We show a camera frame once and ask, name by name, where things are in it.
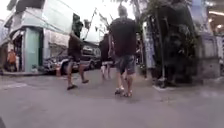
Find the person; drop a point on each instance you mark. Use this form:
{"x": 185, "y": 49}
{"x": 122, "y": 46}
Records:
{"x": 12, "y": 60}
{"x": 123, "y": 40}
{"x": 74, "y": 50}
{"x": 105, "y": 50}

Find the blue and grey car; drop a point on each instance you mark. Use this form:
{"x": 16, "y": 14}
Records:
{"x": 88, "y": 56}

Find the grey asphalt road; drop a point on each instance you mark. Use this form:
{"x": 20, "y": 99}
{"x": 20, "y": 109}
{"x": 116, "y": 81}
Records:
{"x": 100, "y": 110}

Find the dark green plants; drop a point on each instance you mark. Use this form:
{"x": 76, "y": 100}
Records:
{"x": 173, "y": 43}

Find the white building with green front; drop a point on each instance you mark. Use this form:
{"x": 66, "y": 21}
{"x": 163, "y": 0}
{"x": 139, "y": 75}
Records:
{"x": 33, "y": 40}

